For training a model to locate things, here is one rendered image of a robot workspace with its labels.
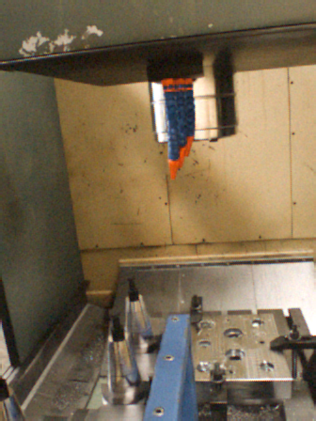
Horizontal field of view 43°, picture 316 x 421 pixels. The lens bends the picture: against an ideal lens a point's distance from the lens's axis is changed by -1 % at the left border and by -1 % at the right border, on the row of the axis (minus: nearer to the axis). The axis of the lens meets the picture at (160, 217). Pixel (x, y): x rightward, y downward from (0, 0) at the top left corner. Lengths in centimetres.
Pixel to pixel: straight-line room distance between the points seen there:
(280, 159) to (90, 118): 84
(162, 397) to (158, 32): 42
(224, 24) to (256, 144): 136
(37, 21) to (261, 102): 139
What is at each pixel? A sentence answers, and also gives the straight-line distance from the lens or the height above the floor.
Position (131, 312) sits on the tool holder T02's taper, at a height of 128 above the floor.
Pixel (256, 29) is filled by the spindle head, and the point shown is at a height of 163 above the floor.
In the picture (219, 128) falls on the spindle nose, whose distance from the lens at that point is 70.
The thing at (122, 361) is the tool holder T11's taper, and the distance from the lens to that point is 53.
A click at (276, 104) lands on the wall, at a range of 179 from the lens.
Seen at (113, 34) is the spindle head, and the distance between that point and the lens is 46.
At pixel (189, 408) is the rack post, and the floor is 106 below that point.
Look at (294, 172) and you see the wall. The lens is 183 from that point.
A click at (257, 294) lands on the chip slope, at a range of 179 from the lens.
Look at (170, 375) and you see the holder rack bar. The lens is 57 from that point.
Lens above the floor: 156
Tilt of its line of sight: 14 degrees down
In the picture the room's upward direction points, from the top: 6 degrees counter-clockwise
